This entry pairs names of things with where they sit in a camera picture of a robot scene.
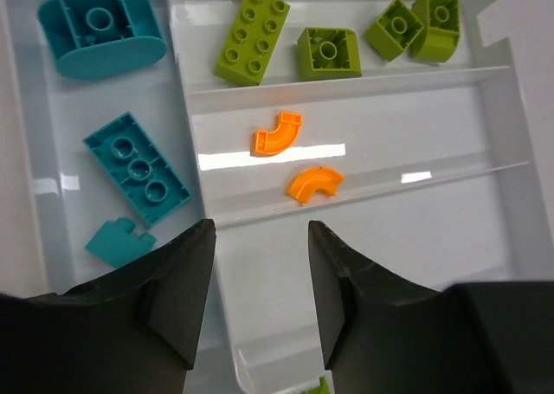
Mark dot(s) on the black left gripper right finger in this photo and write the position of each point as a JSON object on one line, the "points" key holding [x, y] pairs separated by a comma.
{"points": [[381, 333]]}

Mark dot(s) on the small green curved lego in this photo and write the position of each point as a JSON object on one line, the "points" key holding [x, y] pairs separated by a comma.
{"points": [[322, 388]]}

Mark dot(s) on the green lego square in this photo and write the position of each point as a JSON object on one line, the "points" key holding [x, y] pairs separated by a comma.
{"points": [[441, 30]]}

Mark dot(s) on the green lego slope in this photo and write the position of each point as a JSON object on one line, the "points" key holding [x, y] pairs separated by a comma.
{"points": [[394, 30]]}

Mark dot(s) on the white divided sorting tray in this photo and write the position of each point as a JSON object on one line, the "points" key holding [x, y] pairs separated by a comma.
{"points": [[440, 177]]}

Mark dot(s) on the olive green lego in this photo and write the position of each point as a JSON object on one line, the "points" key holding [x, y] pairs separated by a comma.
{"points": [[328, 53]]}

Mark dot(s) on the orange curved lego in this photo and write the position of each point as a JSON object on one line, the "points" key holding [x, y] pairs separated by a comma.
{"points": [[270, 143], [318, 179]]}

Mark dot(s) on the lime green lego plate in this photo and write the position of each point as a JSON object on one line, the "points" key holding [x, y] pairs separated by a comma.
{"points": [[251, 41]]}

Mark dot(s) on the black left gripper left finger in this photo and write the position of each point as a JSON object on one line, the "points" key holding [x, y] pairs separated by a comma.
{"points": [[134, 330]]}

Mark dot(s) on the teal lego small brick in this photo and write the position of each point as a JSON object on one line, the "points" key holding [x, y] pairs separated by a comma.
{"points": [[116, 243]]}

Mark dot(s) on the teal rounded lego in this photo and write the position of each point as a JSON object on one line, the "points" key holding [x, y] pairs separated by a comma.
{"points": [[92, 40]]}

